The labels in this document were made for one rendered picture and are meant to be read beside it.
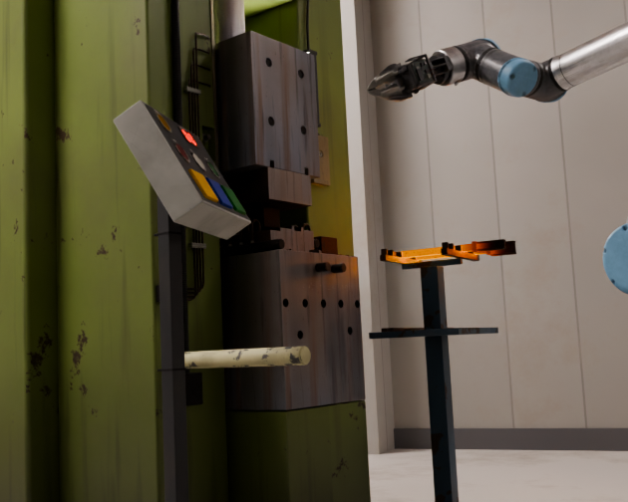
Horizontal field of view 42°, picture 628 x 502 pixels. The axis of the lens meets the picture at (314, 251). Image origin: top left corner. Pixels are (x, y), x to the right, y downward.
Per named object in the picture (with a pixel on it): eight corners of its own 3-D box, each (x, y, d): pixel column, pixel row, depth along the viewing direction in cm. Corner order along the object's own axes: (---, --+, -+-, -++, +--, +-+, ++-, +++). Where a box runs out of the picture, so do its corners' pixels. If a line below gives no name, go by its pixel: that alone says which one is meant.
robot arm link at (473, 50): (507, 42, 205) (479, 31, 212) (470, 53, 199) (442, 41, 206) (502, 78, 210) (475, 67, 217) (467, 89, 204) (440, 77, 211)
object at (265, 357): (313, 366, 197) (312, 344, 197) (299, 367, 193) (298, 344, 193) (186, 370, 224) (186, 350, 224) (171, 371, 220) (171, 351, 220)
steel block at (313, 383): (366, 399, 255) (358, 256, 260) (285, 410, 225) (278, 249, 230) (234, 398, 289) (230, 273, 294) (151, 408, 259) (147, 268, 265)
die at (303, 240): (314, 256, 252) (313, 228, 253) (271, 252, 237) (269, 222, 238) (217, 269, 278) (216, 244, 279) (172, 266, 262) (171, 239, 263)
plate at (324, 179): (330, 185, 283) (328, 137, 285) (314, 182, 276) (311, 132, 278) (326, 186, 284) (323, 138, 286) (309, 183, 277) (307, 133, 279)
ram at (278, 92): (337, 180, 266) (330, 61, 270) (255, 163, 236) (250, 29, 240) (241, 200, 291) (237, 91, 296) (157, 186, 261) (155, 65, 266)
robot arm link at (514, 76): (550, 67, 199) (512, 52, 208) (520, 58, 192) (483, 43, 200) (534, 104, 202) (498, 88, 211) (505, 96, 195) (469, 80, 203)
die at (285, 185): (312, 205, 254) (310, 175, 255) (268, 198, 238) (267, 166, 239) (215, 223, 280) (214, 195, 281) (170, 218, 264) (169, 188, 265)
